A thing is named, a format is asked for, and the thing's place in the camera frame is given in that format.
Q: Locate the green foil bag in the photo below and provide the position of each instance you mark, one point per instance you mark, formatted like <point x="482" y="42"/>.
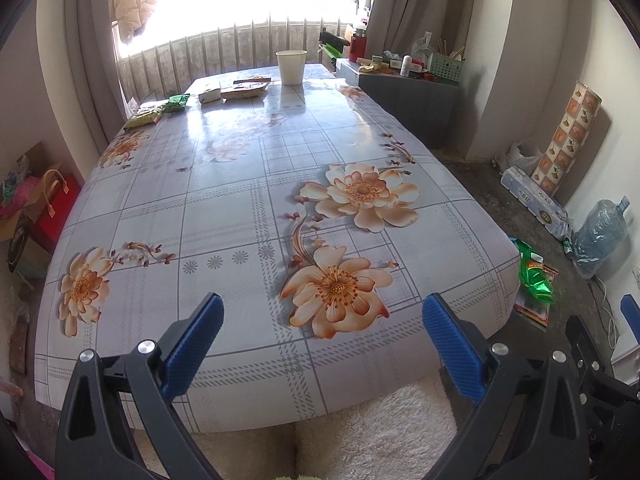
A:
<point x="535" y="280"/>

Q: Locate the white paper cup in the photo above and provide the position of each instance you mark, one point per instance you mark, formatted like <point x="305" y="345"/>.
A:
<point x="290" y="67"/>

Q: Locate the small green packet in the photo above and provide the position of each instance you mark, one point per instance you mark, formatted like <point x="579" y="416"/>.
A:
<point x="177" y="103"/>

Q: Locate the yellow packet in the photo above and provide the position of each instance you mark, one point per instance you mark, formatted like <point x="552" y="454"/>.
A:
<point x="370" y="64"/>

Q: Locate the red gift bag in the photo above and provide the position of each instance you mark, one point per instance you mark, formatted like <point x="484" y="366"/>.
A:
<point x="57" y="210"/>

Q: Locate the toilet paper pack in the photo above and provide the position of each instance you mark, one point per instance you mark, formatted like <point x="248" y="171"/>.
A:
<point x="535" y="200"/>

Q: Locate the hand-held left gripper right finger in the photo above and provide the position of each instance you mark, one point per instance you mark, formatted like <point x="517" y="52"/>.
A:
<point x="452" y="347"/>

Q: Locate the black and green object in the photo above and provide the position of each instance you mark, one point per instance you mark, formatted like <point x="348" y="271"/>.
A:
<point x="332" y="40"/>

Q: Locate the clear red-bordered packaging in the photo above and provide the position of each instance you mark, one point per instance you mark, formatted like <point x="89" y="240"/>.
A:
<point x="537" y="312"/>

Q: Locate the yellow-green packet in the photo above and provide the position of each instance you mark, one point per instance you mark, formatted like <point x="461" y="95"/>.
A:
<point x="145" y="117"/>

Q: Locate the patterned paper roll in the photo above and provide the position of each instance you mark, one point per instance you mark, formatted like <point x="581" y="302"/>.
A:
<point x="565" y="140"/>

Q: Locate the small white bottle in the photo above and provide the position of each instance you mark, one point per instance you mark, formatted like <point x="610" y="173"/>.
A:
<point x="406" y="66"/>

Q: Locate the green can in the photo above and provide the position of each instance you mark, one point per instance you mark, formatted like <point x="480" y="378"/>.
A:
<point x="568" y="247"/>

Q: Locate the green plastic basket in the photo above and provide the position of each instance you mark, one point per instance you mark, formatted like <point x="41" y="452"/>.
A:
<point x="445" y="69"/>

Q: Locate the clear plastic bag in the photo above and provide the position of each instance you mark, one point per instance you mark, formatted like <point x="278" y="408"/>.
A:
<point x="424" y="47"/>

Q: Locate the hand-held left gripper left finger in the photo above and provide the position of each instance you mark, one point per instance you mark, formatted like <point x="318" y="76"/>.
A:
<point x="197" y="340"/>

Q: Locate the grey curtain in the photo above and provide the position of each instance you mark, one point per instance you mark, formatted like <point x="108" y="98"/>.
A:
<point x="420" y="0"/>
<point x="85" y="60"/>

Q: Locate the small white box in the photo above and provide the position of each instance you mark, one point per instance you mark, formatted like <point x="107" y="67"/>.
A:
<point x="210" y="96"/>

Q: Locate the grey cabinet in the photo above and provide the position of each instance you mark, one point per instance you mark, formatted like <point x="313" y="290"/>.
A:
<point x="415" y="105"/>

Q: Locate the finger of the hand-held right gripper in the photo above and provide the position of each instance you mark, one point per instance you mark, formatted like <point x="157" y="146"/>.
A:
<point x="585" y="345"/>
<point x="631" y="317"/>

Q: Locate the dark printed box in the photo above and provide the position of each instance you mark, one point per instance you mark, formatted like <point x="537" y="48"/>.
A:
<point x="25" y="255"/>

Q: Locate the white plastic bag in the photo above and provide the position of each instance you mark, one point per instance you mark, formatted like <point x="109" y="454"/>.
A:
<point x="522" y="155"/>

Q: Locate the large water jug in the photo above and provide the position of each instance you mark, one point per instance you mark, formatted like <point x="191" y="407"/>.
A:
<point x="600" y="240"/>

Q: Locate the red thermos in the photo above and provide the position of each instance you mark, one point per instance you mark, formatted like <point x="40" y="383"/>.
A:
<point x="357" y="47"/>

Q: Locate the window railing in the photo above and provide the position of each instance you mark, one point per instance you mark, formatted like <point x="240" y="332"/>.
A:
<point x="225" y="50"/>

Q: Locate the white fluffy rug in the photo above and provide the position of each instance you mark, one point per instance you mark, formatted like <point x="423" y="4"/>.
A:
<point x="375" y="435"/>

